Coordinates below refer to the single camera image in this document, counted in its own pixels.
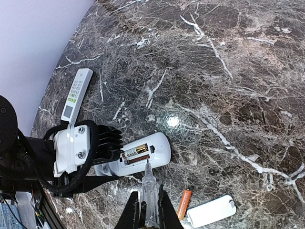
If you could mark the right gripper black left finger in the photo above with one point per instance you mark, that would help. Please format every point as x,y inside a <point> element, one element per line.
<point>129,218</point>

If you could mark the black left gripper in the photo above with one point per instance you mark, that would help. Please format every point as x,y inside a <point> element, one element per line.
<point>17,167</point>

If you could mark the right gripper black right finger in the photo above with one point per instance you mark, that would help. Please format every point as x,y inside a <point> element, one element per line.
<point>167,215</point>

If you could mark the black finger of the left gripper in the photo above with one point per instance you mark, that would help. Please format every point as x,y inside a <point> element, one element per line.
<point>91,182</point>

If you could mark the orange AA battery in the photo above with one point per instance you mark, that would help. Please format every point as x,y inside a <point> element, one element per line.
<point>185,199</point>

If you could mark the clear handled screwdriver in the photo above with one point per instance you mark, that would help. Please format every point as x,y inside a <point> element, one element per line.
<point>149,215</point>

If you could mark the white battery cover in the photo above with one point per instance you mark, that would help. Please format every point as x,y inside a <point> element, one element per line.
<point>211,211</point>

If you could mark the white remote with battery compartment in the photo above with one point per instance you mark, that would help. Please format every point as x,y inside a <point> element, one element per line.
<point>154,149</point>

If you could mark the orange battery in remote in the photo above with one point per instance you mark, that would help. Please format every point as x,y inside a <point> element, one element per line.
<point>135,160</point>

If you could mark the white remote with green buttons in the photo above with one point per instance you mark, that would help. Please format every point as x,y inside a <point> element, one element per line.
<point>76,95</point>

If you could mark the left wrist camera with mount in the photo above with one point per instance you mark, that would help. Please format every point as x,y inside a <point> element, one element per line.
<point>79,147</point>

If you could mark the black curved front rail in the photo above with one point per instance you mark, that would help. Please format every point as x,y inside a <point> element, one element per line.
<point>44,208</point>

